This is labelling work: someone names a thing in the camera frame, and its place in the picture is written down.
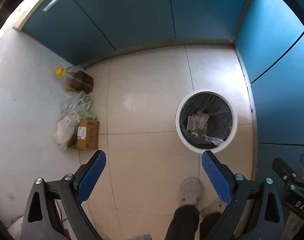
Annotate clear printed plastic bag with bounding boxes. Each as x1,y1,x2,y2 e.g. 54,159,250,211
187,111,210,137

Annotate white round trash bin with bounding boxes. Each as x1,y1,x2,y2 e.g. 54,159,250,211
174,88,239,155

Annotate blue kitchen base cabinets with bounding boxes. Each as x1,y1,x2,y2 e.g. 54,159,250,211
23,0,304,189

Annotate left grey slipper shoe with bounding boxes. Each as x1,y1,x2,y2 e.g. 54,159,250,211
179,177,202,207

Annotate black bin liner bag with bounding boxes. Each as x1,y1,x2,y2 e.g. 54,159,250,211
179,93,234,149

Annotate white plastic bag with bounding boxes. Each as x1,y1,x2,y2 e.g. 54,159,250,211
52,116,78,151

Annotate brown cardboard box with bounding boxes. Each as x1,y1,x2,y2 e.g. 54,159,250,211
76,119,99,151

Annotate green vegetables in plastic bag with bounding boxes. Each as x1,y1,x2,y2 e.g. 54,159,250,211
58,92,97,122

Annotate cooking oil bottle yellow cap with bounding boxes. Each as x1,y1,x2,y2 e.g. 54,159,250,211
54,62,94,94

